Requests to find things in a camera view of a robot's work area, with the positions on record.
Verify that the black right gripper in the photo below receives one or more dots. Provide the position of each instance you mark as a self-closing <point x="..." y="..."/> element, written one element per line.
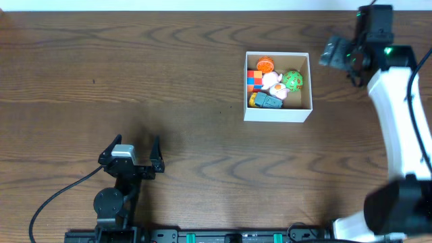
<point x="342" y="47"/>

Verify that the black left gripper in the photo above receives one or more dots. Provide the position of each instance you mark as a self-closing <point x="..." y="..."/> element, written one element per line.
<point x="133" y="169"/>

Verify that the green polyhedral dice ball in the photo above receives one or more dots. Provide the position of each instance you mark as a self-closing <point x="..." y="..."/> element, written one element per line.
<point x="293" y="80"/>

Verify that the orange round gear toy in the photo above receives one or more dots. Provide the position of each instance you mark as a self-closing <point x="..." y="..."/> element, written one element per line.
<point x="265" y="64"/>

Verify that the multicoloured block cube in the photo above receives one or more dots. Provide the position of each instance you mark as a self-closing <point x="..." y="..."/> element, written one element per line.
<point x="254" y="80"/>

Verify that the grey yellow toy truck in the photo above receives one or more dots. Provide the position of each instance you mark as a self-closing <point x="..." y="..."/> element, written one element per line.
<point x="262" y="100"/>

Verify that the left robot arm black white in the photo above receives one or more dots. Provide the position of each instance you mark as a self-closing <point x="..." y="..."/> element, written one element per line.
<point x="115" y="206"/>

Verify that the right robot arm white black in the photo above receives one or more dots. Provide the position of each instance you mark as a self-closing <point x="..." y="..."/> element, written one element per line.
<point x="402" y="207"/>

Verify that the white cardboard box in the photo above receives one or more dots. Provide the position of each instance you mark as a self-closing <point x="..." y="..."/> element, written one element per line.
<point x="298" y="106"/>

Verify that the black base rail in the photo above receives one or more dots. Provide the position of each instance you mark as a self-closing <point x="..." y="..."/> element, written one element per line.
<point x="296" y="234"/>

